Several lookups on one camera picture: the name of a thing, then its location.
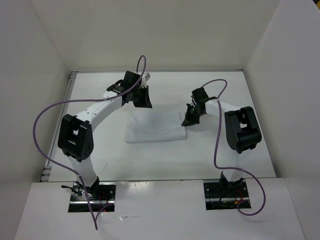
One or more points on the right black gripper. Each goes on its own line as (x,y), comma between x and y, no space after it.
(189,120)

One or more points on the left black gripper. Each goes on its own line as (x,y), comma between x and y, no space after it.
(146,103)

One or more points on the white skirt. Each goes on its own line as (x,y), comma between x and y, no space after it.
(154,127)

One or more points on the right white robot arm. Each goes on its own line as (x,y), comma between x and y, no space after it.
(242,130)

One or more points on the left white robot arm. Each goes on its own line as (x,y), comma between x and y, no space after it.
(76,131)

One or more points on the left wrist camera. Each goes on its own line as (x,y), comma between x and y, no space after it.
(144,80)

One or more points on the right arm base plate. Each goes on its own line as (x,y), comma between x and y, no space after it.
(218,199)

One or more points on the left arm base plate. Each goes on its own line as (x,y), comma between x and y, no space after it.
(104,200)

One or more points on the aluminium table edge rail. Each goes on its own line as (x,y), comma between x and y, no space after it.
(53,150)

